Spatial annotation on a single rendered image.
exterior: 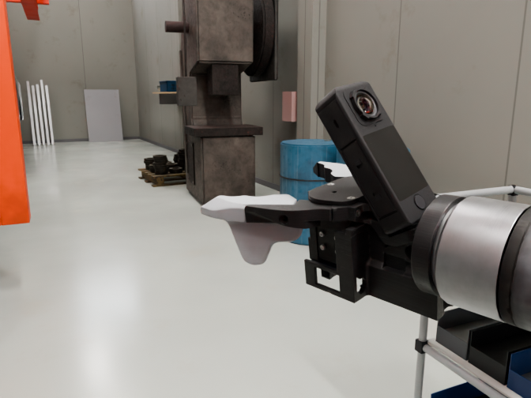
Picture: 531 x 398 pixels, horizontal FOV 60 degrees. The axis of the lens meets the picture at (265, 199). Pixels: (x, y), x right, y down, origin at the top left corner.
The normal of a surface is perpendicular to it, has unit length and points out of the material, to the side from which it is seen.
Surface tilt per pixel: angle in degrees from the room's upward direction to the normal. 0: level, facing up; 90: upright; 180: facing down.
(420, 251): 83
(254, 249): 97
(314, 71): 90
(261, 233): 97
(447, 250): 70
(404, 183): 58
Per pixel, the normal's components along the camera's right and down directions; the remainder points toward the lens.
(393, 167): 0.51, -0.37
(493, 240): -0.59, -0.48
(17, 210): 0.40, 0.20
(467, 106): -0.89, 0.10
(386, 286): -0.74, 0.28
